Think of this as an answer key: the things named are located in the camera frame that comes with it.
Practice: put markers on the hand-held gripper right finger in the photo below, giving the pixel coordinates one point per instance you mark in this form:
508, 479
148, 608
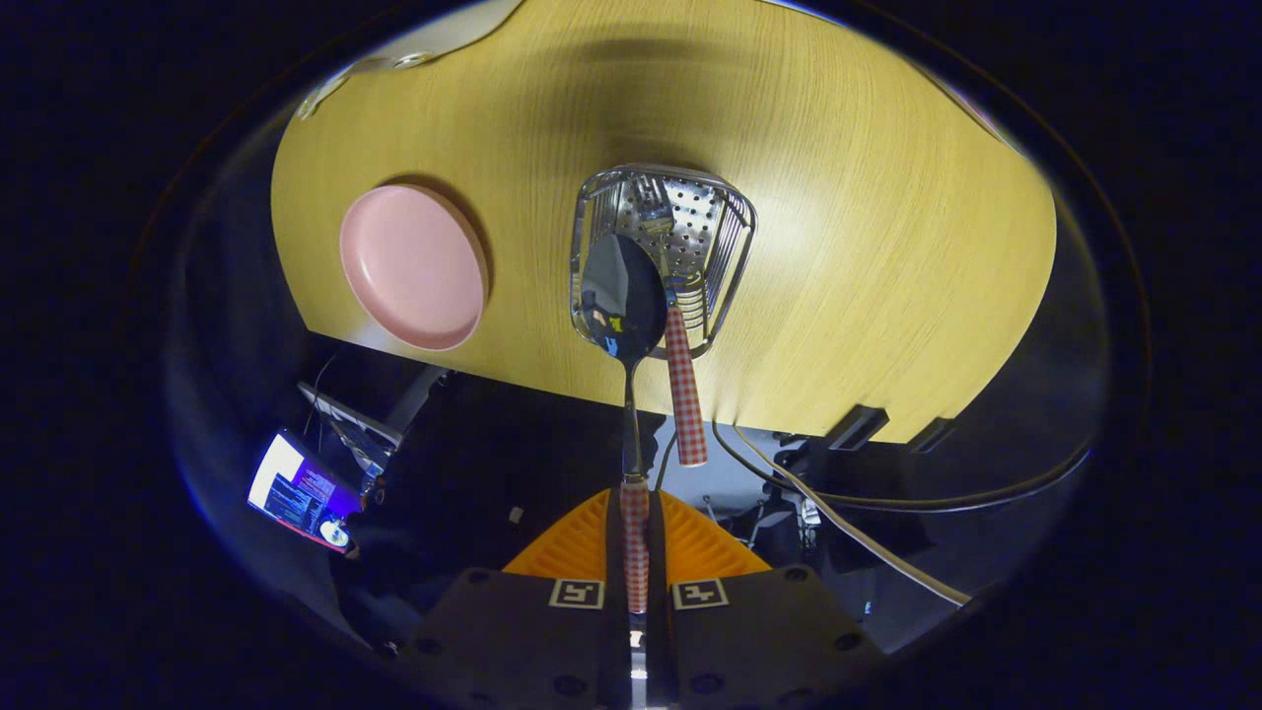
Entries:
749, 641

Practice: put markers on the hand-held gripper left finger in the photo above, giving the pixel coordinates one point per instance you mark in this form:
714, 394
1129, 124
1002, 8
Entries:
532, 641

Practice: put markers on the black table clamp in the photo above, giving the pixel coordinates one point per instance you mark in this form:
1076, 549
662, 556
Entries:
932, 435
856, 427

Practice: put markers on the lit screen device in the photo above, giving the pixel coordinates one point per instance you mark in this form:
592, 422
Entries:
296, 488

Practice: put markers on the grey laptop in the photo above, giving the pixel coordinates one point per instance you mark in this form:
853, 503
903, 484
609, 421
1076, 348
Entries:
350, 424

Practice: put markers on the round pink plate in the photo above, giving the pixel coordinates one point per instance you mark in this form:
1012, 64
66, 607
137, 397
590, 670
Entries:
414, 266

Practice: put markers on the perforated metal drain basket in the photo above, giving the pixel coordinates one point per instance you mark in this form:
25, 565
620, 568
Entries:
725, 237

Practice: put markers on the divided white snack plate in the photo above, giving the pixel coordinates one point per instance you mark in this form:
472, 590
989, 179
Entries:
320, 97

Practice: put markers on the white toaster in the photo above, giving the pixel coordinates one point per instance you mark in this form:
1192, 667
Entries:
463, 30

